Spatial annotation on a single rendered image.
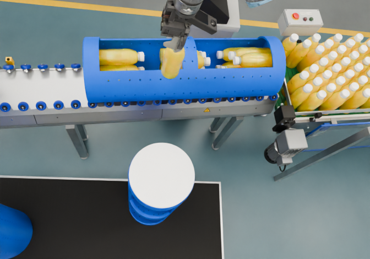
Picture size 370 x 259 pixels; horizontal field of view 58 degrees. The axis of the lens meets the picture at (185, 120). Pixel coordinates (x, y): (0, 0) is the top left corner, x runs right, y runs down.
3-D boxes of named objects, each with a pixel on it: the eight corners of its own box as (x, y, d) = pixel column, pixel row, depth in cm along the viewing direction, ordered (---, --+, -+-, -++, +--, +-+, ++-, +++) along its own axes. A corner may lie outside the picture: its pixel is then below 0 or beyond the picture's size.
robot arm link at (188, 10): (203, -16, 89) (203, 10, 86) (199, -4, 93) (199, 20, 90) (176, -21, 87) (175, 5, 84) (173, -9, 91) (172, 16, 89)
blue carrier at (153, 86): (89, 57, 163) (81, 23, 136) (256, 54, 179) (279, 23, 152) (90, 111, 155) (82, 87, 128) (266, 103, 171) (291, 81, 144)
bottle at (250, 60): (278, 52, 152) (240, 52, 148) (278, 67, 152) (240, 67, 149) (271, 54, 159) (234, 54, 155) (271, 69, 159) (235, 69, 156)
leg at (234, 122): (211, 143, 259) (234, 112, 202) (218, 143, 260) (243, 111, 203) (212, 150, 257) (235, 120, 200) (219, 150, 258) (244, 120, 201)
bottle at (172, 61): (162, 80, 126) (169, 56, 109) (158, 64, 128) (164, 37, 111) (180, 77, 128) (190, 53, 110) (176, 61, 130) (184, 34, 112)
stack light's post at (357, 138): (273, 176, 257) (366, 126, 156) (278, 176, 258) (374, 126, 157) (275, 181, 256) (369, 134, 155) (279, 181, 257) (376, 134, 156)
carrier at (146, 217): (126, 184, 223) (130, 228, 213) (125, 145, 143) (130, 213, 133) (168, 179, 229) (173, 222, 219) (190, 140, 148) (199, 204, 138)
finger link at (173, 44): (160, 49, 109) (166, 29, 101) (178, 52, 110) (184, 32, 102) (160, 57, 107) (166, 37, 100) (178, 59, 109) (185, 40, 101)
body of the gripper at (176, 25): (161, 16, 102) (168, -11, 91) (188, 20, 104) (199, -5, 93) (159, 37, 99) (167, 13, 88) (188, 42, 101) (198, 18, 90)
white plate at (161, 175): (126, 145, 142) (126, 146, 143) (131, 211, 132) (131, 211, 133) (190, 140, 147) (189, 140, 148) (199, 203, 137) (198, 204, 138)
